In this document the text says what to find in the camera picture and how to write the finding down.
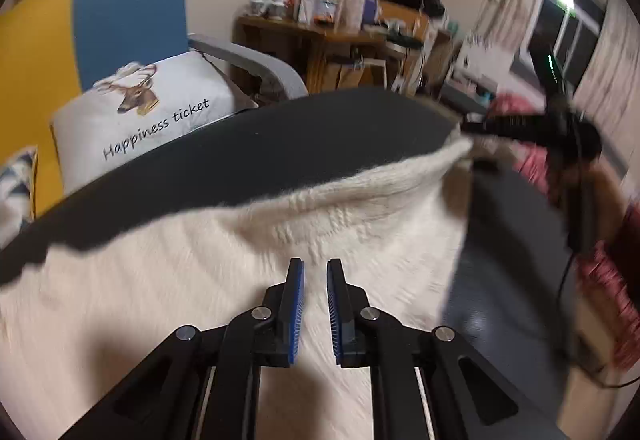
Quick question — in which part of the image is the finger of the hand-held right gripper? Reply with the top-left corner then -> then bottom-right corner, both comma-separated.
462,113 -> 551,141

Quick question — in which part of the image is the cream knit sweater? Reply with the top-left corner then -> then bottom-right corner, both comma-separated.
0,135 -> 506,440

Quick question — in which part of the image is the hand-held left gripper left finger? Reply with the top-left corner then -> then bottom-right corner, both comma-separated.
60,257 -> 306,440

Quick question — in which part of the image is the red ruffled quilt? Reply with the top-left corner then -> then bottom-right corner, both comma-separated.
487,93 -> 640,371

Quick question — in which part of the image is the white deer print pillow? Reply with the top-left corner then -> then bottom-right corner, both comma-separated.
50,49 -> 258,195

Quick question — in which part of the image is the geometric print pillow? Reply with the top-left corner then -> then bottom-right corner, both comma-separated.
0,145 -> 40,251

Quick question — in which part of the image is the black cable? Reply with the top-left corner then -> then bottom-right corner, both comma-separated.
557,245 -> 640,390

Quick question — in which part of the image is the wooden side table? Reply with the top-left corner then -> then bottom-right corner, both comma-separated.
234,15 -> 388,94

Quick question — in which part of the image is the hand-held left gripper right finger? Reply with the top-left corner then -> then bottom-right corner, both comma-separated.
326,257 -> 571,440

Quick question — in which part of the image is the sliding window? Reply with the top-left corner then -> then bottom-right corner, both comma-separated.
527,0 -> 608,91

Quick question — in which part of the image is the brown paper bag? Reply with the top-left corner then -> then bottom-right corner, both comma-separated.
335,55 -> 386,91

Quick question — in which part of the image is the cluster of jars and bottles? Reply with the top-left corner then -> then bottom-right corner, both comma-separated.
247,0 -> 346,26

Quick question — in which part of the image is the grey yellow blue sofa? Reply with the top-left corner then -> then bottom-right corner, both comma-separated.
0,0 -> 308,221

